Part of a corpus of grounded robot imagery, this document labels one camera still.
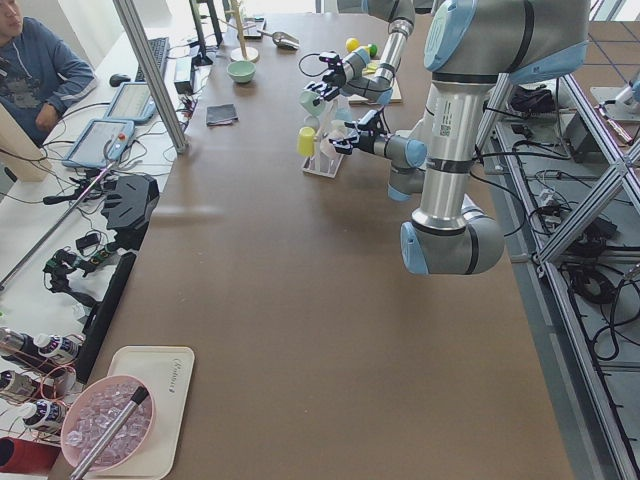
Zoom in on white wire cup holder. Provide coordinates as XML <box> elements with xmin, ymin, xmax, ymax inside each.
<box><xmin>300</xmin><ymin>93</ymin><xmax>352</xmax><ymax>178</ymax></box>

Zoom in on blue teach pendant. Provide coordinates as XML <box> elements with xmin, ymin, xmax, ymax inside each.
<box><xmin>62</xmin><ymin>118</ymin><xmax>135</xmax><ymax>168</ymax></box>
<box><xmin>104</xmin><ymin>82</ymin><xmax>156</xmax><ymax>125</ymax></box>

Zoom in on grey plastic cup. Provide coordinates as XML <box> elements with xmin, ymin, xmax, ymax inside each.
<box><xmin>304</xmin><ymin>115</ymin><xmax>320</xmax><ymax>131</ymax></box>

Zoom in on metal reacher grabber stick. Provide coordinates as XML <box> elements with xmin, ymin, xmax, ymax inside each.
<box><xmin>1</xmin><ymin>160</ymin><xmax>119</xmax><ymax>291</ymax></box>

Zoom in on black plastic bracket stand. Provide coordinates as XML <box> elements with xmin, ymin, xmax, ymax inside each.
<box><xmin>101</xmin><ymin>174</ymin><xmax>159</xmax><ymax>250</ymax></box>

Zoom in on pink bowl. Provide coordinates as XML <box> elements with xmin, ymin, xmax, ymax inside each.
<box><xmin>59</xmin><ymin>374</ymin><xmax>157</xmax><ymax>472</ymax></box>

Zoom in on metal ice tongs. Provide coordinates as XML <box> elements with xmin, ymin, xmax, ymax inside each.
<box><xmin>69</xmin><ymin>386</ymin><xmax>149</xmax><ymax>480</ymax></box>

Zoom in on pink plastic cup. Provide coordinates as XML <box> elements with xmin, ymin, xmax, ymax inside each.
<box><xmin>320</xmin><ymin>126</ymin><xmax>351</xmax><ymax>160</ymax></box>

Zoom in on whole yellow lemon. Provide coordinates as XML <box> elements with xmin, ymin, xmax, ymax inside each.
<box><xmin>345</xmin><ymin>37</ymin><xmax>360</xmax><ymax>52</ymax></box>

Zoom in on green plastic cup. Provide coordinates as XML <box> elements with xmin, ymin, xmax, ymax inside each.
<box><xmin>299</xmin><ymin>90</ymin><xmax>325</xmax><ymax>116</ymax></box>

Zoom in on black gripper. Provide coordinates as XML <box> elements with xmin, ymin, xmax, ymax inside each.
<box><xmin>305</xmin><ymin>51</ymin><xmax>346</xmax><ymax>101</ymax></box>
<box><xmin>332</xmin><ymin>109</ymin><xmax>388</xmax><ymax>154</ymax></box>

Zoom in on metal scoop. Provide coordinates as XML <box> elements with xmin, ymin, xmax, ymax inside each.
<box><xmin>258</xmin><ymin>29</ymin><xmax>300</xmax><ymax>50</ymax></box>

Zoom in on black steel thermos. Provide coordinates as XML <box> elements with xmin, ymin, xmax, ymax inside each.
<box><xmin>0</xmin><ymin>326</ymin><xmax>39</xmax><ymax>360</ymax></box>

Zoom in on light blue plastic cup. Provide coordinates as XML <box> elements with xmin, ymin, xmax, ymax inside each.
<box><xmin>334</xmin><ymin>107</ymin><xmax>352</xmax><ymax>122</ymax></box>

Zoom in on person in blue hoodie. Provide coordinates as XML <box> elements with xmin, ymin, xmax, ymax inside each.
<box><xmin>1</xmin><ymin>1</ymin><xmax>97</xmax><ymax>146</ymax></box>

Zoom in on wooden mug tree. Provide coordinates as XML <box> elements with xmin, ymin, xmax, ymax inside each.
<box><xmin>223</xmin><ymin>0</ymin><xmax>260</xmax><ymax>63</ymax></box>

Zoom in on beige tray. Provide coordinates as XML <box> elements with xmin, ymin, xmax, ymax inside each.
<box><xmin>61</xmin><ymin>346</ymin><xmax>195</xmax><ymax>479</ymax></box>

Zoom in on aluminium frame post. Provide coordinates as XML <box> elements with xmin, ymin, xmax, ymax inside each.
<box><xmin>113</xmin><ymin>0</ymin><xmax>188</xmax><ymax>154</ymax></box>

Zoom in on yellow plastic cup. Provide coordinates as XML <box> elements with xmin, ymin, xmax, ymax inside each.
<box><xmin>297</xmin><ymin>126</ymin><xmax>316</xmax><ymax>158</ymax></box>

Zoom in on wooden cutting board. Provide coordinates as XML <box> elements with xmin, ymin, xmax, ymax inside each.
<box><xmin>348</xmin><ymin>60</ymin><xmax>403</xmax><ymax>105</ymax></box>

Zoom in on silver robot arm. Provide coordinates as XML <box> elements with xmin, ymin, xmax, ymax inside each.
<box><xmin>306</xmin><ymin>0</ymin><xmax>438</xmax><ymax>105</ymax></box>
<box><xmin>334</xmin><ymin>1</ymin><xmax>590</xmax><ymax>275</ymax></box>

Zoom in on grey folded cloth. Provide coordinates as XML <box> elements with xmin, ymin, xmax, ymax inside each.
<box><xmin>206</xmin><ymin>103</ymin><xmax>238</xmax><ymax>127</ymax></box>

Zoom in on red can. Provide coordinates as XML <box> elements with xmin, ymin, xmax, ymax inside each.
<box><xmin>1</xmin><ymin>437</ymin><xmax>61</xmax><ymax>476</ymax></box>

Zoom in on white capped drink bottle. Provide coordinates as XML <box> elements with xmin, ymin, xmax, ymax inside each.
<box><xmin>33</xmin><ymin>334</ymin><xmax>81</xmax><ymax>365</ymax></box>

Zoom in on green ceramic bowl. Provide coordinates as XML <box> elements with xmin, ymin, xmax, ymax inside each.
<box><xmin>227</xmin><ymin>60</ymin><xmax>256</xmax><ymax>84</ymax></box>

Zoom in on black keyboard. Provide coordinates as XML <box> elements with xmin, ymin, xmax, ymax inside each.
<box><xmin>133</xmin><ymin>37</ymin><xmax>170</xmax><ymax>82</ymax></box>

